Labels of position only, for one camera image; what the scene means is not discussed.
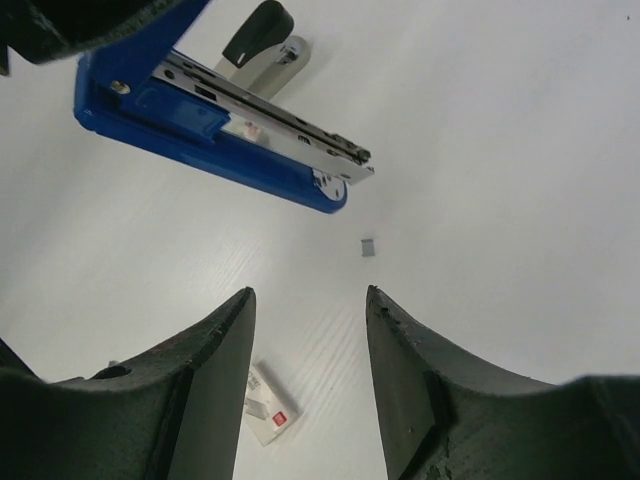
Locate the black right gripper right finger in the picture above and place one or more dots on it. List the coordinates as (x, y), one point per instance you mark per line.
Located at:
(445, 413)

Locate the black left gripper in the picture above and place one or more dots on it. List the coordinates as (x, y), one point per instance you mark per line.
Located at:
(45, 31)

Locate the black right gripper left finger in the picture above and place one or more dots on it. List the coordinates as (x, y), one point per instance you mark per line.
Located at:
(171, 412)

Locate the blue black stapler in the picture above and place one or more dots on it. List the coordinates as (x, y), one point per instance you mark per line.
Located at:
(143, 92)

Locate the grey black stapler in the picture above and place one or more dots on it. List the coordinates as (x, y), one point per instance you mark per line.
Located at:
(264, 55)

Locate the white red staple box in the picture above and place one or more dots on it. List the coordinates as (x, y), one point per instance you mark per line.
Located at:
(269, 409)

